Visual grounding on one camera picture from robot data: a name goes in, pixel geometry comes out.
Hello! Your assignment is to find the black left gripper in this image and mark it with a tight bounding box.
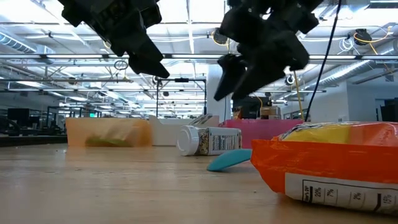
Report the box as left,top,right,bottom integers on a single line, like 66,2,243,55
57,0,171,79

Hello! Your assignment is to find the black monitor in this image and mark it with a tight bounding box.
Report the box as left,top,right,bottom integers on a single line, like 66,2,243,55
232,95,274,120

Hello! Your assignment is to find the yellow cable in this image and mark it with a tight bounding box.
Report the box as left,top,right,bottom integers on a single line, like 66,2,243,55
292,70,305,121

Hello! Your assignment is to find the orange ramen noodle packet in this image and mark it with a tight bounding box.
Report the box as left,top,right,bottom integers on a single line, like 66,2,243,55
250,121,398,216

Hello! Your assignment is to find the black metal camera stand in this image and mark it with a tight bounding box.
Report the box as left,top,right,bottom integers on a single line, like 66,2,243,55
156,77,208,116

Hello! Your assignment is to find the white plastic bin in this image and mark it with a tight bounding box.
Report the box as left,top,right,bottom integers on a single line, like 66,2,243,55
148,114,220,147

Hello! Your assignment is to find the orange plastic bin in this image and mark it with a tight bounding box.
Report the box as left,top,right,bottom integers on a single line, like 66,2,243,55
64,117,153,147

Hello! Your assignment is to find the teal silicone spoon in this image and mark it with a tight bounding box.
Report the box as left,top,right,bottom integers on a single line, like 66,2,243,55
206,148,253,173

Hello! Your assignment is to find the gold lid spice jar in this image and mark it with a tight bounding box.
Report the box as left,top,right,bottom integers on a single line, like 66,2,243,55
260,105,282,120

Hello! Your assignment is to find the silver metal spoon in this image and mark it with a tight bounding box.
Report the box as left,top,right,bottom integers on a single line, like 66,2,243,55
198,113,216,124

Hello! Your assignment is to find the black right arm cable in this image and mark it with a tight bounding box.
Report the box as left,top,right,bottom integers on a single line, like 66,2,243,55
304,0,343,123

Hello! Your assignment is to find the pink plastic bin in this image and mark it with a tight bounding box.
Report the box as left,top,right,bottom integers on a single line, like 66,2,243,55
219,118,304,149

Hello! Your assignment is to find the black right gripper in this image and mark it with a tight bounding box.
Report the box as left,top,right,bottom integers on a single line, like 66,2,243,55
213,0,325,102

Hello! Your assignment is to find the white label spice jar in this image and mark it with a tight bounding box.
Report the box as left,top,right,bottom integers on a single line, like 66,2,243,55
176,124,243,157

